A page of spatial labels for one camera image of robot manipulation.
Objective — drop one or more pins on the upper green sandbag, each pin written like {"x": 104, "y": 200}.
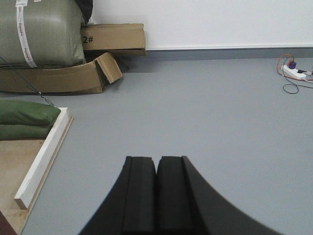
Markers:
{"x": 27, "y": 113}

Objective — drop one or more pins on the lower green sandbag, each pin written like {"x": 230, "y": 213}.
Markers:
{"x": 19, "y": 132}

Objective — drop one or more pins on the green sandbag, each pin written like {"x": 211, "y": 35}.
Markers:
{"x": 27, "y": 113}
{"x": 19, "y": 132}

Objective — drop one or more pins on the black cloth bundle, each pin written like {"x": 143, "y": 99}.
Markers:
{"x": 86, "y": 7}

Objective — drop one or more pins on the long cardboard box marked 2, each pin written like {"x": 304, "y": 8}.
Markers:
{"x": 124, "y": 39}

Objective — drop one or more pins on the white wooden edge batten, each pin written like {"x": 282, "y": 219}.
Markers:
{"x": 38, "y": 171}

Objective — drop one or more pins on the plywood base board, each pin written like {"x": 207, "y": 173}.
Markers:
{"x": 16, "y": 157}

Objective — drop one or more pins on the white power strip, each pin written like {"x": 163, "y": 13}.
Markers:
{"x": 292, "y": 73}

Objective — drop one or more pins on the open flat cardboard box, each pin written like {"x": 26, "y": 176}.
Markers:
{"x": 89, "y": 78}

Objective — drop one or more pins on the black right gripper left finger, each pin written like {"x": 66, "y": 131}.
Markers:
{"x": 129, "y": 207}

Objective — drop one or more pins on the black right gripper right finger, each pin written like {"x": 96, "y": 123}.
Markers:
{"x": 188, "y": 205}

